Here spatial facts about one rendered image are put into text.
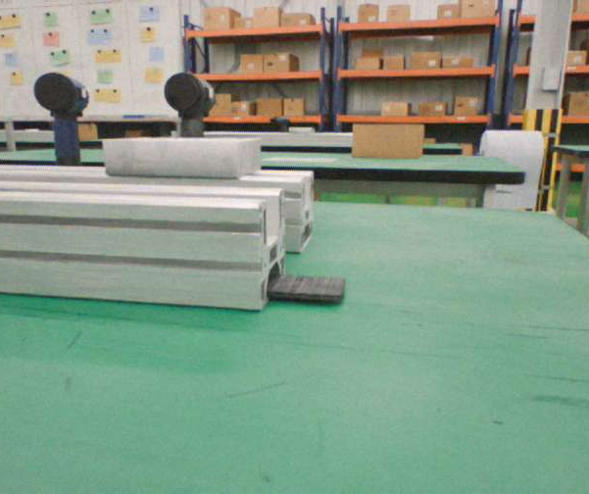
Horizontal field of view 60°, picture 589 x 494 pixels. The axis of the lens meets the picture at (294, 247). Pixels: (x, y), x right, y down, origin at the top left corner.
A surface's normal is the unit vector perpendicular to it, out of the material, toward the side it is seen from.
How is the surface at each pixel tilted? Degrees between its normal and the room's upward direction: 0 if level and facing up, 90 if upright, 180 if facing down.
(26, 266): 90
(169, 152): 90
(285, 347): 0
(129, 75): 90
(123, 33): 90
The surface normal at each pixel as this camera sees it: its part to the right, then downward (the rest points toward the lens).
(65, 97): 0.20, 0.22
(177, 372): 0.00, -0.97
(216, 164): -0.18, 0.22
